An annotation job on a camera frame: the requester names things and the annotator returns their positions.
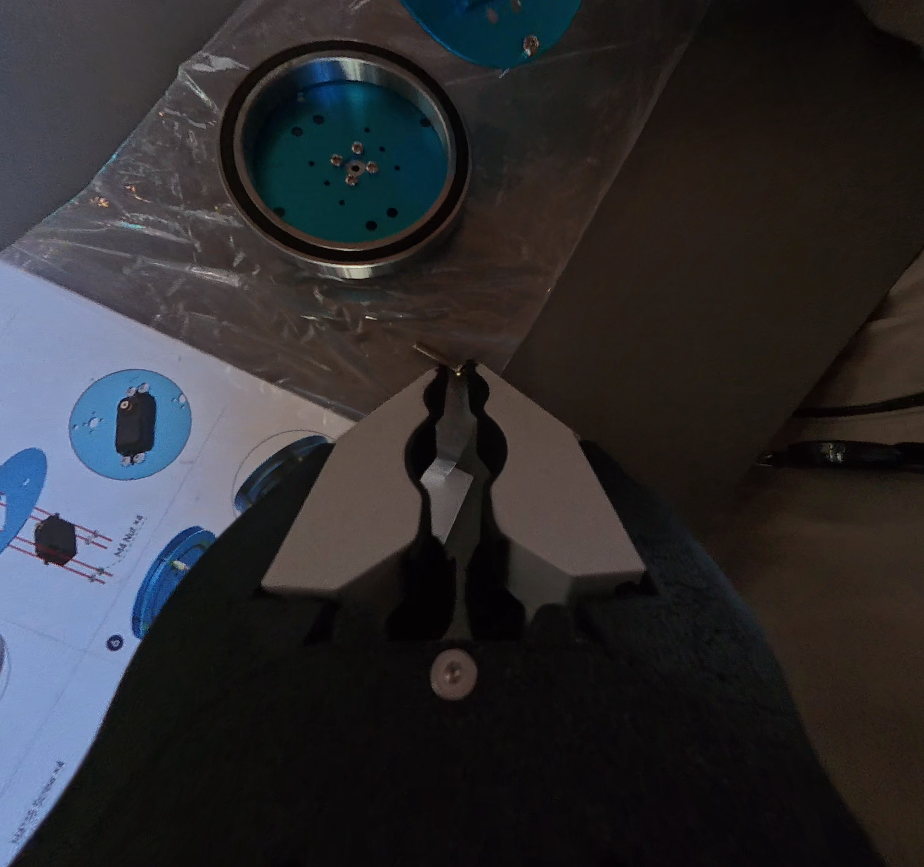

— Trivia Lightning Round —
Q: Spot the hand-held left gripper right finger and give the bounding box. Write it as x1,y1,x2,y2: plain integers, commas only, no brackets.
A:
462,359,647,643

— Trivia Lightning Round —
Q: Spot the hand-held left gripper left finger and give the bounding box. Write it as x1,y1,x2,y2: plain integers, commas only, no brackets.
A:
260,364,459,643

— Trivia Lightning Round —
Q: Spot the silver bearing ring blue base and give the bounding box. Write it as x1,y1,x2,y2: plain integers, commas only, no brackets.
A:
218,39,473,281

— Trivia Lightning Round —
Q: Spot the blue disc with square bracket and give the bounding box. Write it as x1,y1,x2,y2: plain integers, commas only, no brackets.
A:
370,0,598,72

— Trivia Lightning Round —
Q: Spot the grey desk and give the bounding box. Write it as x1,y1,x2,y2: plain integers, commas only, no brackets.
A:
0,0,924,522

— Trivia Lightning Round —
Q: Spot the clear plastic bag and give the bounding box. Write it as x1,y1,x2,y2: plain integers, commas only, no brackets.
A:
0,0,723,422

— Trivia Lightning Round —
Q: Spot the white instruction manual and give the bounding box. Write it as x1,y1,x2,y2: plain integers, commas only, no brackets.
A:
0,259,362,867

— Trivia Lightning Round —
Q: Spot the black shoulder strap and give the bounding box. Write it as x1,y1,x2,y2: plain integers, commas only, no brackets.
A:
754,391,924,472

